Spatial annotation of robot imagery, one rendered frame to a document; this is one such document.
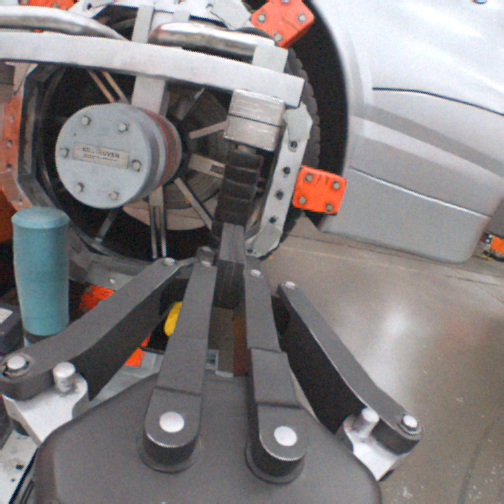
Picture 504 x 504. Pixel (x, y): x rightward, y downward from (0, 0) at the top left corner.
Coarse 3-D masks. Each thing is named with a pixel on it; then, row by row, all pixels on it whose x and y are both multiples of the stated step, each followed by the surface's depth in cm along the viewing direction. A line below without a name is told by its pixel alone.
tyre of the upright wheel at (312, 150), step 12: (252, 12) 46; (288, 48) 49; (288, 60) 50; (300, 72) 51; (48, 84) 49; (312, 108) 53; (312, 120) 54; (312, 132) 55; (312, 144) 56; (312, 156) 57; (36, 168) 54; (288, 216) 61; (300, 216) 62; (288, 228) 62; (96, 252) 62
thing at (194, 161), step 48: (192, 48) 61; (48, 96) 50; (96, 96) 67; (48, 144) 55; (192, 144) 57; (48, 192) 56; (192, 192) 61; (96, 240) 62; (144, 240) 73; (192, 240) 75
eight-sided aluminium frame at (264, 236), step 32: (96, 0) 37; (128, 0) 38; (160, 0) 38; (192, 0) 39; (224, 0) 39; (32, 64) 40; (32, 96) 46; (32, 128) 48; (288, 128) 47; (32, 160) 50; (288, 160) 49; (32, 192) 52; (288, 192) 51; (256, 224) 58; (96, 256) 58; (256, 256) 55
